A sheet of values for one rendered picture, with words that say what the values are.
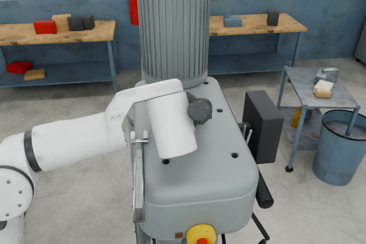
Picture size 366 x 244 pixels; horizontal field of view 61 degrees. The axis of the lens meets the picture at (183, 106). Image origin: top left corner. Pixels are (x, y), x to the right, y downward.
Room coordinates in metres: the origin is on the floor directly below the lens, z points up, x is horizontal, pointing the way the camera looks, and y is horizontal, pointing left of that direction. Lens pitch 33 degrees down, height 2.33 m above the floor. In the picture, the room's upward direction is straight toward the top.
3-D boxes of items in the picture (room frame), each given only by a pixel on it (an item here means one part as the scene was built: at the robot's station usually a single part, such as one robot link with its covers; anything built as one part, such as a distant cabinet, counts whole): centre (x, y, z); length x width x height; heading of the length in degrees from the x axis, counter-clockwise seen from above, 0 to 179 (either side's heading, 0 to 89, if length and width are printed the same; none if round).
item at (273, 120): (0.96, -0.30, 1.62); 0.20 x 0.09 x 0.21; 7
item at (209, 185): (0.63, -0.01, 1.81); 0.47 x 0.26 x 0.16; 7
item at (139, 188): (0.44, 0.09, 1.89); 0.24 x 0.04 x 0.01; 7
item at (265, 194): (0.67, -0.15, 1.79); 0.45 x 0.04 x 0.04; 7
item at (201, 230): (0.39, -0.04, 1.76); 0.06 x 0.02 x 0.06; 97
